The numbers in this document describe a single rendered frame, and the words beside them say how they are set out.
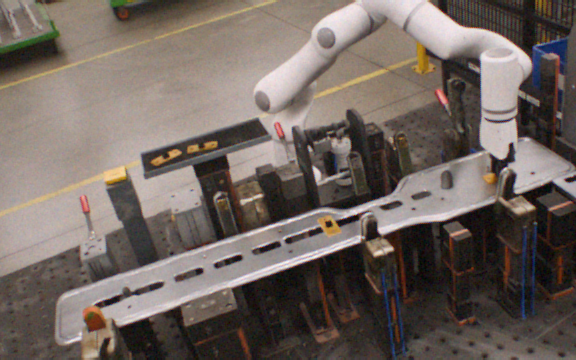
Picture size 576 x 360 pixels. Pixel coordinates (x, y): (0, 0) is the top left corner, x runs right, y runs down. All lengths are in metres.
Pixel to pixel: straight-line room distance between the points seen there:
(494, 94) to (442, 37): 0.18
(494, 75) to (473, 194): 0.32
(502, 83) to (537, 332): 0.64
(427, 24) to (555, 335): 0.84
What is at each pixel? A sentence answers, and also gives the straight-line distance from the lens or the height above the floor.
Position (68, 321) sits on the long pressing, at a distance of 1.56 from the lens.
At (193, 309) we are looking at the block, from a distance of 1.39.
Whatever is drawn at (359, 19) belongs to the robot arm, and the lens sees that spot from 1.70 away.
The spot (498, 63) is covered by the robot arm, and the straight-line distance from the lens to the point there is 1.49.
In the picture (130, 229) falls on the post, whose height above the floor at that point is 0.99.
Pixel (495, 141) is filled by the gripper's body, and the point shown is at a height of 1.14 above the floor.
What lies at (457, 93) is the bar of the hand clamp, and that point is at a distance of 1.76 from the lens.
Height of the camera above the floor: 1.93
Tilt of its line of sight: 32 degrees down
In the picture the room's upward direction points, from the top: 12 degrees counter-clockwise
